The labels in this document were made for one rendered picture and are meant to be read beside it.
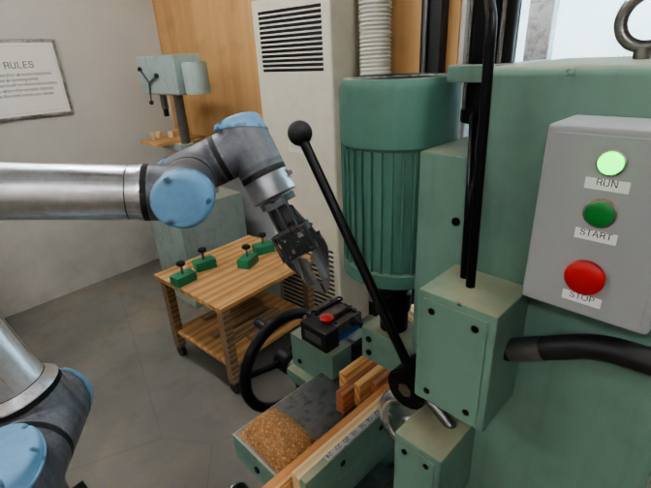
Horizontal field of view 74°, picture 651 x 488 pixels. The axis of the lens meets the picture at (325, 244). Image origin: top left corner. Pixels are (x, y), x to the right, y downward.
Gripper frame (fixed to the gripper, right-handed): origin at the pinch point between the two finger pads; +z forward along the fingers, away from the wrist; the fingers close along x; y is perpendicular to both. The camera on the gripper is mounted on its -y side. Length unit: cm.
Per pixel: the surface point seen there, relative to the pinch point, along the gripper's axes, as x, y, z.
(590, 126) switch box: 32, 50, -13
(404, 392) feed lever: 8.5, 30.3, 11.5
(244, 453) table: -24.5, 14.4, 18.9
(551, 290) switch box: 26, 47, -1
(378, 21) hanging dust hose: 55, -118, -72
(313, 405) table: -11.7, 5.6, 19.8
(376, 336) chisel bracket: 6.2, 9.6, 10.6
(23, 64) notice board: -136, -186, -168
